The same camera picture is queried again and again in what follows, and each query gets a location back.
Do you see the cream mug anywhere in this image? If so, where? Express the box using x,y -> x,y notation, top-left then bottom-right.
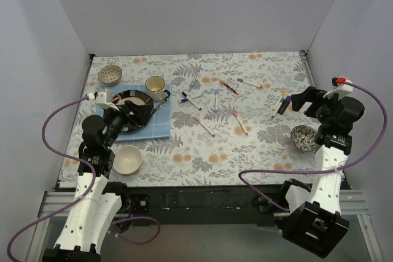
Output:
145,76 -> 171,102

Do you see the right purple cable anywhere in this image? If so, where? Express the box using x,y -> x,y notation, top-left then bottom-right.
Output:
238,81 -> 388,214

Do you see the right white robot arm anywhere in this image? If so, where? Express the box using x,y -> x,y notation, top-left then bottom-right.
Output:
278,85 -> 365,258

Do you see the pink cap marker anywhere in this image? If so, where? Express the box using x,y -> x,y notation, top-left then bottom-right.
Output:
233,110 -> 248,135

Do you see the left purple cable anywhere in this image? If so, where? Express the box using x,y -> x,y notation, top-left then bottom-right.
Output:
6,95 -> 161,260

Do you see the black cap marker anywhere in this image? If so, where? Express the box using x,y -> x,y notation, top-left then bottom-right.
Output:
182,91 -> 202,110

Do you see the purple cable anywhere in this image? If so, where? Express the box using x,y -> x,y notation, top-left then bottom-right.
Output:
238,81 -> 388,214
6,95 -> 161,260

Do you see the grey cap marker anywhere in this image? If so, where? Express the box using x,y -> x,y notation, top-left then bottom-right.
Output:
237,78 -> 261,88

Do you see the floral dark bowl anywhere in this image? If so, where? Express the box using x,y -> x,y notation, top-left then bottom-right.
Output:
290,125 -> 317,152

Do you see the yellow cap marker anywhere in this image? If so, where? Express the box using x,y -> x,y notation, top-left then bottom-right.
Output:
272,91 -> 286,111

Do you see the dark rimmed plate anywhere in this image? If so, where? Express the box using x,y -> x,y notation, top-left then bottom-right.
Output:
112,90 -> 153,132

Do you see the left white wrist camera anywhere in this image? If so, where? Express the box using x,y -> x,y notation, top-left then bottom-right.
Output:
86,88 -> 120,111

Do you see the patterned grey bowl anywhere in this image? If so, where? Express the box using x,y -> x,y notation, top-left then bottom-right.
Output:
98,64 -> 123,87

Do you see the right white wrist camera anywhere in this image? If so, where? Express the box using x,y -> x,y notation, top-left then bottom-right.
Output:
323,77 -> 353,100

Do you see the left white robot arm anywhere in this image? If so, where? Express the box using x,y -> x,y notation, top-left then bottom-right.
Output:
42,102 -> 136,261

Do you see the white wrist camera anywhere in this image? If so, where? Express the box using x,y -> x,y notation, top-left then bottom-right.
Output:
323,77 -> 353,100
86,88 -> 120,111

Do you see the orange cap marker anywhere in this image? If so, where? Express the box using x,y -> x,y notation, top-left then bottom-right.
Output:
194,117 -> 216,137

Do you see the aluminium frame rail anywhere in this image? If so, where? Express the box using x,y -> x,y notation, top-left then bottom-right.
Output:
39,187 -> 369,216

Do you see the blue cap pen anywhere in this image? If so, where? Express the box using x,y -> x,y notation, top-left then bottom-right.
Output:
179,94 -> 203,104

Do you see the blue checkered placemat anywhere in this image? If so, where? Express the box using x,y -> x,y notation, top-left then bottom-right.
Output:
95,84 -> 172,143

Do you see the light blue pen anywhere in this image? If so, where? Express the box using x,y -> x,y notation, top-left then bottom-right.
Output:
189,71 -> 199,92

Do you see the plain cream bowl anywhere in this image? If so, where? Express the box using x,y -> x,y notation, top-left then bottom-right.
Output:
113,145 -> 142,175

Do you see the floral tablecloth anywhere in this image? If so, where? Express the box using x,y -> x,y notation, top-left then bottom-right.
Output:
60,52 -> 346,188

